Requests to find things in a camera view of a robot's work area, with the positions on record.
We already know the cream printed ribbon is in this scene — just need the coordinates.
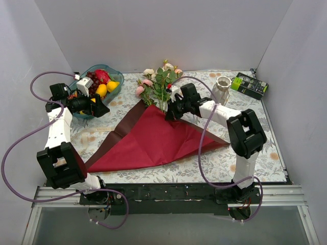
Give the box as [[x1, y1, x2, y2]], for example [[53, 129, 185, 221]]
[[71, 127, 115, 155]]

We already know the purple grape bunch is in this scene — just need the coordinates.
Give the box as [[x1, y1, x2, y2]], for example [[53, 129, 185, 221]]
[[86, 71, 100, 94]]

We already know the black green product box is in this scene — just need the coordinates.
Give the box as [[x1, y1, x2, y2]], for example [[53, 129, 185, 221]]
[[230, 72, 269, 100]]

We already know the teal plastic fruit tray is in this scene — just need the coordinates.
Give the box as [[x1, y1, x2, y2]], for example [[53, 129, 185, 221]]
[[69, 64, 124, 119]]

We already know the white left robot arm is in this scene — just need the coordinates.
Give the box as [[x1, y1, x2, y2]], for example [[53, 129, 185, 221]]
[[37, 83, 110, 204]]

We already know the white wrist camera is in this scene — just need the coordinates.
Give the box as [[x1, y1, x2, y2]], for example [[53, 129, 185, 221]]
[[166, 84, 181, 102], [76, 77, 94, 96]]

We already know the artificial pink flower bouquet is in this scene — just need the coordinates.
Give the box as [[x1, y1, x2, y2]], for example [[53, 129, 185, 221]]
[[135, 60, 183, 112]]

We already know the yellow lemon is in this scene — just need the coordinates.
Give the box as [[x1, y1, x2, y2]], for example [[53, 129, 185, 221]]
[[106, 81, 120, 93], [96, 84, 107, 97]]

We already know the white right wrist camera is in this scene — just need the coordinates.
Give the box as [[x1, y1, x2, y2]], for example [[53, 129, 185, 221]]
[[166, 84, 181, 102]]

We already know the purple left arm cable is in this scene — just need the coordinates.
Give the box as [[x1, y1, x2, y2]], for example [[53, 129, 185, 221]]
[[1, 71, 129, 229]]

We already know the red dragon fruit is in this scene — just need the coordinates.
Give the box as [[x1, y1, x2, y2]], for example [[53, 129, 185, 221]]
[[95, 69, 112, 84]]

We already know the aluminium frame rail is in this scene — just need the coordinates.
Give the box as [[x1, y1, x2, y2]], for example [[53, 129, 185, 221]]
[[31, 183, 319, 244]]

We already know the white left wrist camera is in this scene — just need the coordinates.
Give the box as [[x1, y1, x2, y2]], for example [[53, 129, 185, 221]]
[[76, 77, 94, 96]]

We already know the yellow lemon right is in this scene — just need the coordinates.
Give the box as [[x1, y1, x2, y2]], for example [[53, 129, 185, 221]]
[[106, 81, 120, 93]]

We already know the yellow lemon middle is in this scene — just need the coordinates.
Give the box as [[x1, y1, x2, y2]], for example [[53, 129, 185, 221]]
[[96, 84, 107, 97]]

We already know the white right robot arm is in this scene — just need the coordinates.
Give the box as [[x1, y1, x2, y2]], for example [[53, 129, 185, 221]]
[[165, 83, 267, 203]]

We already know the white ribbed ceramic vase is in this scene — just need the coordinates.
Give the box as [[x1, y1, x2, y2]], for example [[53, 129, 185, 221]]
[[210, 76, 232, 106]]

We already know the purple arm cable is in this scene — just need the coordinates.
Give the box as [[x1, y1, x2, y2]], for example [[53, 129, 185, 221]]
[[1, 71, 129, 229], [170, 76, 264, 223]]

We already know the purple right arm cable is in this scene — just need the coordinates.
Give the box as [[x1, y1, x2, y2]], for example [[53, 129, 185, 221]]
[[170, 76, 264, 223]]

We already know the floral patterned table mat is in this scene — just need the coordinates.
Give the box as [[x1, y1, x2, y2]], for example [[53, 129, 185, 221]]
[[48, 70, 288, 184]]

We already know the dark red wrapping paper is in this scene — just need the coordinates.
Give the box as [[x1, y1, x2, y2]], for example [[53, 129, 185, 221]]
[[86, 101, 229, 173]]

